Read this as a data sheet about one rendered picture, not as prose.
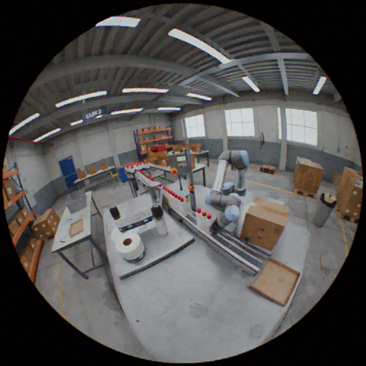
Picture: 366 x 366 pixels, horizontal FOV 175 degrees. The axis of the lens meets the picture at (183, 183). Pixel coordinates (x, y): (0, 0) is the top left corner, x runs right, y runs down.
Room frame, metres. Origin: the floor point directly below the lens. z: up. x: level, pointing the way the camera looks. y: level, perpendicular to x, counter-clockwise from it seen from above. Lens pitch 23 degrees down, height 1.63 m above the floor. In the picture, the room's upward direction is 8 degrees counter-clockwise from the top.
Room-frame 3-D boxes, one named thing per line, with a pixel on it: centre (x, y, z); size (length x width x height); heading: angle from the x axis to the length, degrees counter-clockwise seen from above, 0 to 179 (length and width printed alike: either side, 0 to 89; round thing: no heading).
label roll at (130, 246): (0.50, 0.45, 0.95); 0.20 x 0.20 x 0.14
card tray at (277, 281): (0.08, -0.50, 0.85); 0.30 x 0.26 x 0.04; 32
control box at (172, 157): (1.06, 0.01, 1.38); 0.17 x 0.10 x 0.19; 87
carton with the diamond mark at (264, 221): (0.50, -0.58, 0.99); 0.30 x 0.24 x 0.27; 39
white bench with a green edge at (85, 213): (1.29, 2.08, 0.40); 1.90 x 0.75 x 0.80; 38
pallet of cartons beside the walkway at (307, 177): (1.97, -3.93, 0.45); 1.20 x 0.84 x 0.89; 129
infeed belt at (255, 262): (0.92, 0.02, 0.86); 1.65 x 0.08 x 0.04; 32
